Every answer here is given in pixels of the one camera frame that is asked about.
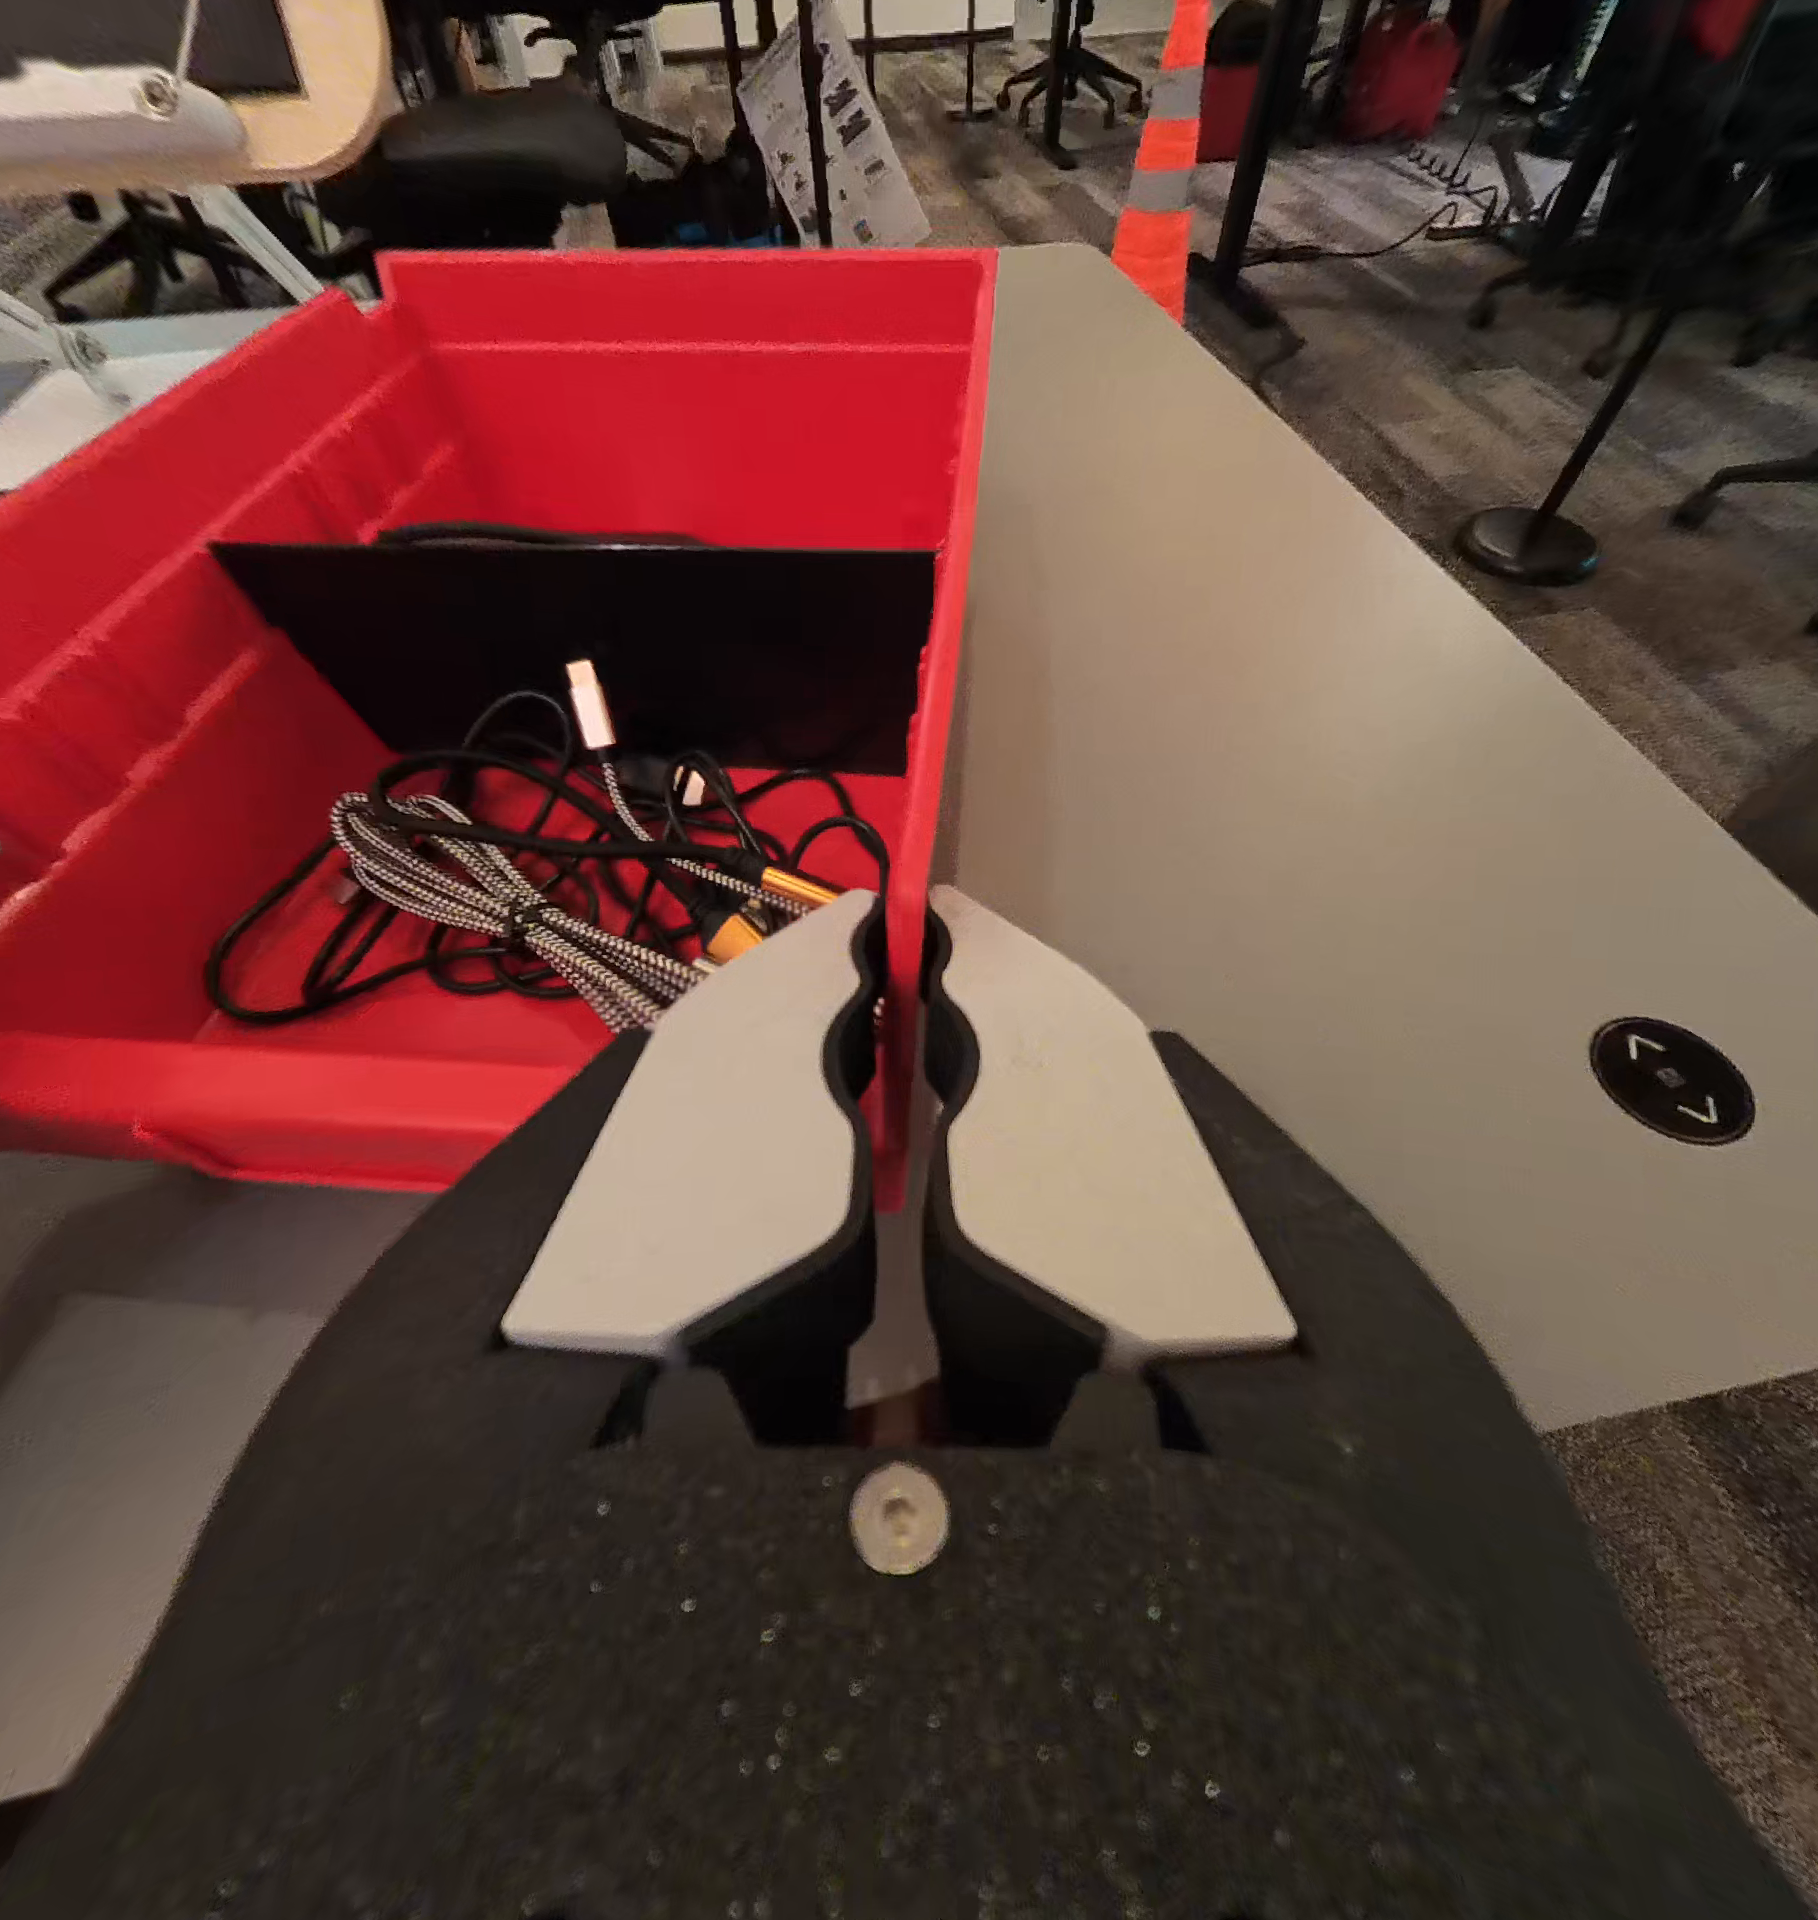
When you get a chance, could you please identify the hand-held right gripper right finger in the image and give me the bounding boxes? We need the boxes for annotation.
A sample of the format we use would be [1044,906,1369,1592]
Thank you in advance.
[919,889,1301,1375]

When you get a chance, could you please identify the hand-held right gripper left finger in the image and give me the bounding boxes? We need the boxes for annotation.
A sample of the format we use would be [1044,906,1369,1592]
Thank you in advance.
[498,889,887,1364]

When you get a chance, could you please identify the black cable orange plugs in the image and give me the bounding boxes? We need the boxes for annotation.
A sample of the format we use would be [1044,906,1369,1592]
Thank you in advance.
[203,690,895,1038]

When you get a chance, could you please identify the braided cable orange plug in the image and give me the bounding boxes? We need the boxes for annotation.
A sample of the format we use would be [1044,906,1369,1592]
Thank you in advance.
[330,792,707,1038]

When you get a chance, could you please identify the red plastic bin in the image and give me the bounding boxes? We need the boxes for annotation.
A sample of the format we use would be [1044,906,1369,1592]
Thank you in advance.
[0,247,1002,1219]

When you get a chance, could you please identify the black bin divider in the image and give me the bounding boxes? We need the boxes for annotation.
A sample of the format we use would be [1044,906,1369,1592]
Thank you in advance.
[205,541,942,781]

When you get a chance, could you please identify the round black desk controller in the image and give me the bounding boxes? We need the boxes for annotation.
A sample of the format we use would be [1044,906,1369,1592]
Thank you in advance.
[1587,1017,1757,1151]

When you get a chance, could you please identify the black office chair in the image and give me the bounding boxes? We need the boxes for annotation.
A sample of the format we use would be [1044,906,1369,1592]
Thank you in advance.
[315,83,633,259]
[995,0,1152,138]

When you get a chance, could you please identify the orange striped cone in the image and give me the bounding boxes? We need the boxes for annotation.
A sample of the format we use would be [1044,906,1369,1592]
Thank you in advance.
[1116,0,1208,325]

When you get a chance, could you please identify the printed paper sheet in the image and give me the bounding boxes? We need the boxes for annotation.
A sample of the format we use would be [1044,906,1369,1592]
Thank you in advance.
[735,0,934,250]

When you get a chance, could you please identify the red bag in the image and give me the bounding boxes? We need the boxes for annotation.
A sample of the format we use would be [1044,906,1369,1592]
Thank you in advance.
[1328,0,1465,145]

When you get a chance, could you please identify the black stanchion post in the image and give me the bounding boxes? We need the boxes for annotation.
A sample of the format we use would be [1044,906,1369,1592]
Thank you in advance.
[1455,194,1774,589]

